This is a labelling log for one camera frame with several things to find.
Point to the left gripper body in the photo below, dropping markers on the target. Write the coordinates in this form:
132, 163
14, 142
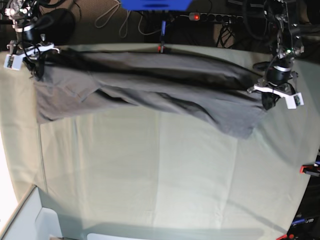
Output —
274, 84

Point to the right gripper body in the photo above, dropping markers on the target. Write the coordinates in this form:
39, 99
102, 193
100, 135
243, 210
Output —
34, 55

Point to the grey t-shirt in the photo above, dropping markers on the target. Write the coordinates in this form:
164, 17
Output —
73, 83

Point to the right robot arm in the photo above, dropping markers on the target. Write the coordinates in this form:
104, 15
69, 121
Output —
40, 27

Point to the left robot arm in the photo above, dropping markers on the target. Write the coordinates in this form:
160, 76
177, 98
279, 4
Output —
285, 40

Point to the red black right clamp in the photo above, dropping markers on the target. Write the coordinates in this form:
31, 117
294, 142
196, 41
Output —
311, 169

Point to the red black clamp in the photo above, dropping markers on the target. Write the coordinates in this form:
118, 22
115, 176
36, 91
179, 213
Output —
311, 169
161, 47

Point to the white power strip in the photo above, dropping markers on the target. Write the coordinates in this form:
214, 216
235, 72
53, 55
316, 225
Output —
215, 18

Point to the red black centre clamp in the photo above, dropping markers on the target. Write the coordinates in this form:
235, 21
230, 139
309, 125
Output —
161, 47

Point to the green table cloth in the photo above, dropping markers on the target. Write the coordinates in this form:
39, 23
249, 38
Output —
139, 173

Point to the red corner clamp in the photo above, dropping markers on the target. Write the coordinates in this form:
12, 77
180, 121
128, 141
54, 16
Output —
286, 237

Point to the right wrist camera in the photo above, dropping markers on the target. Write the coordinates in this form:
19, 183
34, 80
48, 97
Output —
13, 62

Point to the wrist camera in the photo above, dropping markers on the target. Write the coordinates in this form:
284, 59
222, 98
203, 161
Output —
13, 62
294, 101

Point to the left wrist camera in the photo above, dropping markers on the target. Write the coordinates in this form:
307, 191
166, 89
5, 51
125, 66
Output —
294, 101

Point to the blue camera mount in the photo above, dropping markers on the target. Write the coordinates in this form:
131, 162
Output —
155, 5

